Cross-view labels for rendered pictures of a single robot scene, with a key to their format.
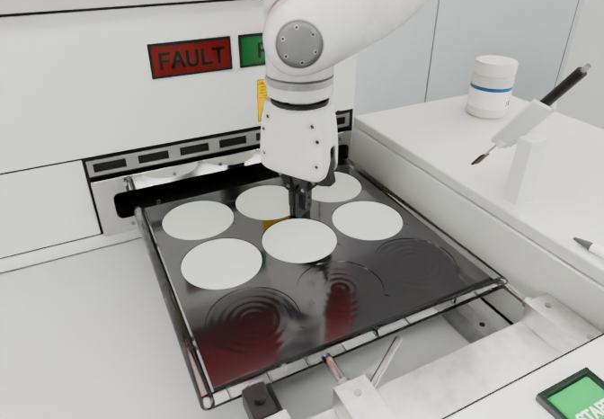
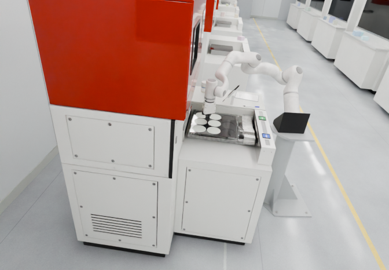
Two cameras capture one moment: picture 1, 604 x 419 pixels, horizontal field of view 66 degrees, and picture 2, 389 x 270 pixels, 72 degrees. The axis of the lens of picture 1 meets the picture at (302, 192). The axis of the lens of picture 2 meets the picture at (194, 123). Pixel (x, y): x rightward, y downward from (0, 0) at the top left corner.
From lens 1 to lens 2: 1.80 m
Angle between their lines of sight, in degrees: 51
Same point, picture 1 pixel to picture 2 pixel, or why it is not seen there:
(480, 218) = (228, 109)
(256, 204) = (200, 122)
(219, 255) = (212, 130)
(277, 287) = (223, 128)
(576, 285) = (245, 111)
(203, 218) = (199, 128)
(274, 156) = (207, 111)
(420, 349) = not seen: hidden behind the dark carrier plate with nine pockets
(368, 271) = (227, 121)
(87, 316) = (201, 150)
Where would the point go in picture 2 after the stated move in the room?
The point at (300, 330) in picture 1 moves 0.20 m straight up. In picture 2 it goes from (232, 130) to (237, 106)
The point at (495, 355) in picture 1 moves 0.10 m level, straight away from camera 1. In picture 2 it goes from (245, 123) to (238, 117)
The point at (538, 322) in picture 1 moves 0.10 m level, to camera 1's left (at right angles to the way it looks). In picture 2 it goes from (245, 117) to (239, 121)
